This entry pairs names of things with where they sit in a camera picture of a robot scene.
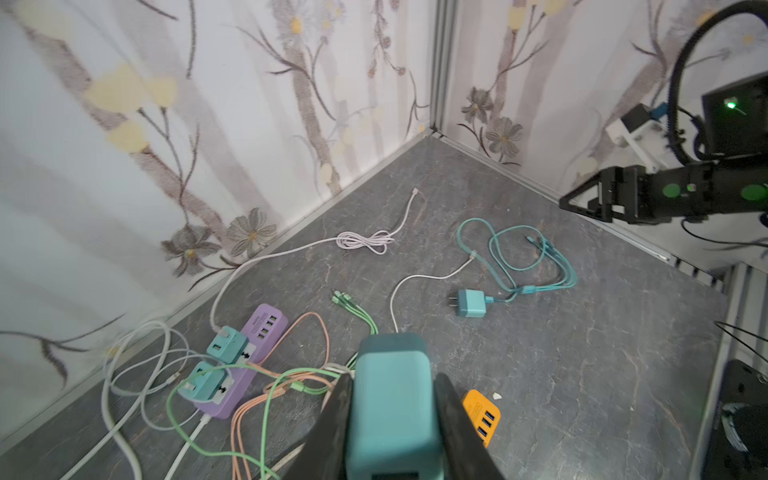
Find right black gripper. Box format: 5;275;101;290
558;163;714;225

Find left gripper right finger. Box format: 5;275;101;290
434;373;504;480

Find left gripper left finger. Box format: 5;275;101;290
283;374;353;480

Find orange power strip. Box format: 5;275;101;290
462;389;501;448

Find purple power strip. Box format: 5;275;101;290
192;304;289;419

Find teal charger with white cable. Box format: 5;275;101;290
178;361;227;404

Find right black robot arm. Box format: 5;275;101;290
559;1;767;225

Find teal cable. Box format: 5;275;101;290
455;217;579;301

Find pink multi-head cable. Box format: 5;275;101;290
229;310;337;480

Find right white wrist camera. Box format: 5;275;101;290
604;104;675;173

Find green multi-head cable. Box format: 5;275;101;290
164;290;380;480

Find aluminium front rail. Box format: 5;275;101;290
673;261;767;479

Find white bundled cable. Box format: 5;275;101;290
208;187;421;334

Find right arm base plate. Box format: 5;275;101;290
699;360;767;479

